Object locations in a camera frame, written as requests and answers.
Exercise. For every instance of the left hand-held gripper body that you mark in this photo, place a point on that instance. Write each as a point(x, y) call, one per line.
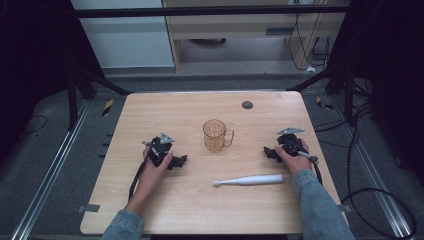
point(159, 150)

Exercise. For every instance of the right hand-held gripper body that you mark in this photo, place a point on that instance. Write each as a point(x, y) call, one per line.
point(290, 142)

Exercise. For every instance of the person's right hand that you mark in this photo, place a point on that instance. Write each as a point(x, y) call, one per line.
point(295, 162)

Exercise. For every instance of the person's left hand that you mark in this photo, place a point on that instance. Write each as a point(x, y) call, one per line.
point(151, 175)

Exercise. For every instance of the white electric toothbrush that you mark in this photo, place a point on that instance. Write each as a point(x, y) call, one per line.
point(253, 180)

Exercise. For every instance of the amber glass mug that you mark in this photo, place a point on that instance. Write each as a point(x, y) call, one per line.
point(215, 136)

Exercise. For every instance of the grey round table grommet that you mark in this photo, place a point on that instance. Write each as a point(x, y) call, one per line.
point(247, 105)

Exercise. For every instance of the yellow black striped tape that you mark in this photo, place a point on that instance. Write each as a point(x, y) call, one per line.
point(322, 103)
point(107, 107)

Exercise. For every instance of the black metal stand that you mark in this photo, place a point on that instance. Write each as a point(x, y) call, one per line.
point(71, 100)
point(348, 90)

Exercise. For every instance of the grey tape strip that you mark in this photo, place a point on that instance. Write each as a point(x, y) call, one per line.
point(88, 208)

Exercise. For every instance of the white cabinet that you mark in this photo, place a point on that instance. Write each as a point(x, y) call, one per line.
point(126, 40)

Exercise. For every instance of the dark curtain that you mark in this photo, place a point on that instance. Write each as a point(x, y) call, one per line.
point(30, 66)
point(390, 83)

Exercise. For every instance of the light wooden desk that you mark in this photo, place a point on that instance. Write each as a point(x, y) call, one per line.
point(233, 26)

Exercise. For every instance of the aluminium floor rail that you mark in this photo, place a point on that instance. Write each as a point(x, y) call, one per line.
point(50, 173)
point(373, 173)

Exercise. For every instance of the black horizontal frame bar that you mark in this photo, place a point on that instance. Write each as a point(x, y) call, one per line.
point(200, 11)

